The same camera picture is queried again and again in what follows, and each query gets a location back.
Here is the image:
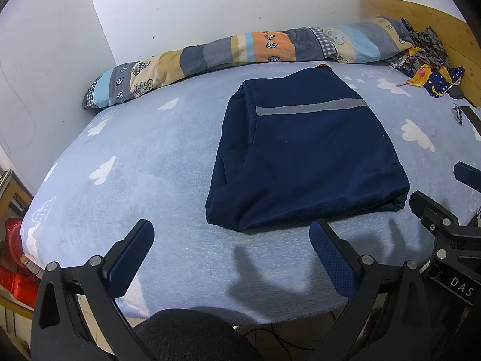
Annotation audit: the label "person's black trouser leg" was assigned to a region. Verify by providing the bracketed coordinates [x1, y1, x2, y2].
[133, 308, 264, 361]

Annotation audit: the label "rolled patchwork quilt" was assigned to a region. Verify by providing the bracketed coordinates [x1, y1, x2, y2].
[83, 15, 418, 110]

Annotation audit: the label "wooden headboard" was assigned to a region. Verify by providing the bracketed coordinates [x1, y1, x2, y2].
[360, 0, 481, 108]

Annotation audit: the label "red plastic stool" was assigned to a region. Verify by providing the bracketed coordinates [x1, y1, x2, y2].
[0, 216, 40, 306]

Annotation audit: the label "light blue cloud bed sheet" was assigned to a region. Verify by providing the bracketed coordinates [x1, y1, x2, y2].
[20, 60, 481, 326]

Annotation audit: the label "navy blue work jacket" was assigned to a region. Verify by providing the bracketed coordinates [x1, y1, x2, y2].
[205, 64, 411, 234]

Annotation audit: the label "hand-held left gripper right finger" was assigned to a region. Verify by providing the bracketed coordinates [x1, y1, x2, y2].
[302, 218, 434, 361]

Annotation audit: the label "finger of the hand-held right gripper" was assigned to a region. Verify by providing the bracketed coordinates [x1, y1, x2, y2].
[409, 190, 460, 234]
[453, 161, 481, 189]

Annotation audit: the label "flat black device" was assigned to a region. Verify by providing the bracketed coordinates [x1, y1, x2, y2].
[460, 105, 481, 137]

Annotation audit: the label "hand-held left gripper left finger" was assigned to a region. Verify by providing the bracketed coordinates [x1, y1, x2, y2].
[30, 219, 155, 361]

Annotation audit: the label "dark patterned cloth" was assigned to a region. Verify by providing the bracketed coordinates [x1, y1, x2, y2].
[389, 17, 467, 98]

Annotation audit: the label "black floor cables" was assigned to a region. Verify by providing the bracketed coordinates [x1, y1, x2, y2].
[240, 308, 341, 352]

